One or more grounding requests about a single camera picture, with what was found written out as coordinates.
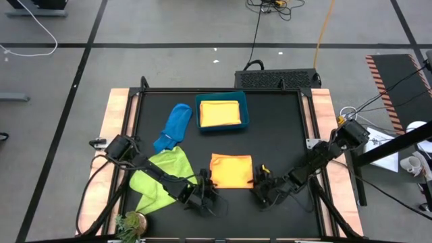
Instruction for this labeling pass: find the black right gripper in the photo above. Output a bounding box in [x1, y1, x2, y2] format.
[250, 165, 294, 211]

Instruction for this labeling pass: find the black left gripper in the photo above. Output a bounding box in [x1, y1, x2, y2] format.
[184, 168, 229, 217]

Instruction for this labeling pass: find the orange microfiber towel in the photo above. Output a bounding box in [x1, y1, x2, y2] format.
[209, 153, 254, 190]
[198, 99, 242, 128]

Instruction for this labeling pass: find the green microfiber towel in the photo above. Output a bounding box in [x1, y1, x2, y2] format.
[129, 145, 199, 216]

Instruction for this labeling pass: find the blue microfiber towel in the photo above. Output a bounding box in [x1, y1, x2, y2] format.
[153, 103, 194, 155]

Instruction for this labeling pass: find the small potted plant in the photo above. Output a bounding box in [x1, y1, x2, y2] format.
[115, 211, 149, 243]

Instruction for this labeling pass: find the blue plastic bin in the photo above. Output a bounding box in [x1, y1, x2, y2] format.
[194, 90, 250, 133]

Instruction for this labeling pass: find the black perforated computer case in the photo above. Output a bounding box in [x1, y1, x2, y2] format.
[234, 68, 322, 90]

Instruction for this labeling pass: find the white paper sheet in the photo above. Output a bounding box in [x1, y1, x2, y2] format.
[365, 127, 400, 173]

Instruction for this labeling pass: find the plywood table board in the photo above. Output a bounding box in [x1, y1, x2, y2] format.
[76, 88, 365, 237]

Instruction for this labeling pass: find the white mug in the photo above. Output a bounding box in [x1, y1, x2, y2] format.
[399, 155, 423, 177]

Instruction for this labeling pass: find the white round object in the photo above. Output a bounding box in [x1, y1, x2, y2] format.
[406, 120, 432, 153]

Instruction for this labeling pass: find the black hazard-striped floor mat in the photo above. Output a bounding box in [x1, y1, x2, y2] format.
[365, 53, 432, 130]

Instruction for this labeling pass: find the grey table foot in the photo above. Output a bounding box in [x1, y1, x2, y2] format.
[0, 92, 31, 103]

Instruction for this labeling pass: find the grey table base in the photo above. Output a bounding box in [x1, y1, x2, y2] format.
[5, 0, 69, 18]

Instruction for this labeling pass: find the black metal table frame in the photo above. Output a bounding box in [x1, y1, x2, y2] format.
[76, 76, 364, 243]

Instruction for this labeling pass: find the white coiled cable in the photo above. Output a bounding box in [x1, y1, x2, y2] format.
[339, 105, 359, 125]

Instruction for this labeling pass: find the black hanging cable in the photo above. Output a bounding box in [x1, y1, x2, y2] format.
[242, 3, 265, 72]

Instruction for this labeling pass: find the yellow hanging cable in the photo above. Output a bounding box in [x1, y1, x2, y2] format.
[313, 0, 336, 70]

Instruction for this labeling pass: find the black floor cable bundle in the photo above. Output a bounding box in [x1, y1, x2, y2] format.
[246, 0, 306, 22]

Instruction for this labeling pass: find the white floor cable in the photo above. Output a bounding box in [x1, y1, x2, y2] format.
[0, 0, 59, 57]

